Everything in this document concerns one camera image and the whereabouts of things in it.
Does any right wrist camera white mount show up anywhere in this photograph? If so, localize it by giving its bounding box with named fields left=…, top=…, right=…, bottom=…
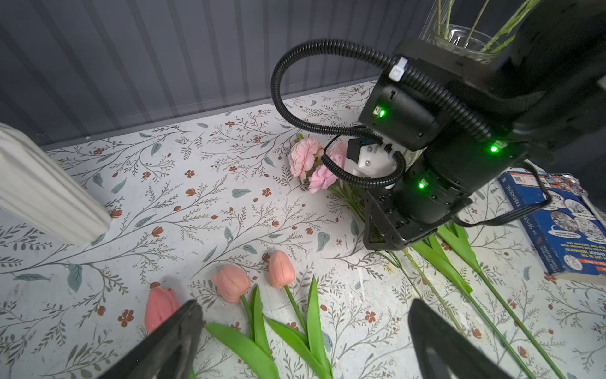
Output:
left=344, top=138, right=397, bottom=178

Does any white ribbed ceramic vase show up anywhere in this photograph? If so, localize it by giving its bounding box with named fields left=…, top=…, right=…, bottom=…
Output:
left=1, top=123, right=111, bottom=245

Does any blue printed card pack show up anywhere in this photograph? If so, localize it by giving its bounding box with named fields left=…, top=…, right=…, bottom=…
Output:
left=498, top=171, right=605, bottom=285

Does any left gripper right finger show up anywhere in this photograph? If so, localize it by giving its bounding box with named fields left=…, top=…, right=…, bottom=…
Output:
left=408, top=298, right=510, bottom=379

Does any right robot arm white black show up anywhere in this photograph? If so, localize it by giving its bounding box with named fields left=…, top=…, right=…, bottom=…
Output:
left=360, top=1, right=605, bottom=250

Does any peach pink tulip stem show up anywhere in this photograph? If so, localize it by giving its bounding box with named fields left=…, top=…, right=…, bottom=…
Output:
left=268, top=250, right=333, bottom=378

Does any dark pink tulip stem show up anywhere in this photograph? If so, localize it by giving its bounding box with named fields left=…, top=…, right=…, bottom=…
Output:
left=412, top=235, right=535, bottom=378

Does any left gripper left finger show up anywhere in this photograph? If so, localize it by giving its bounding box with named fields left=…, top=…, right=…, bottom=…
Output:
left=101, top=300, right=203, bottom=379

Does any pink carnation branch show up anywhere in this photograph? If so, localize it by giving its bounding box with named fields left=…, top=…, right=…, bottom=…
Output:
left=288, top=134, right=465, bottom=334

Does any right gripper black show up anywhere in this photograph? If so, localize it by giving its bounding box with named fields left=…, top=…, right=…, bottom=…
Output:
left=363, top=186, right=472, bottom=251

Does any rose bouquet in glass vase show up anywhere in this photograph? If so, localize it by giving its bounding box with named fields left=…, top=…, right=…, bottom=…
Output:
left=451, top=0, right=541, bottom=37

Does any clear glass vase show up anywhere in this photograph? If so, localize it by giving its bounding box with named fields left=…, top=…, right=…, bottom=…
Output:
left=419, top=1, right=515, bottom=65

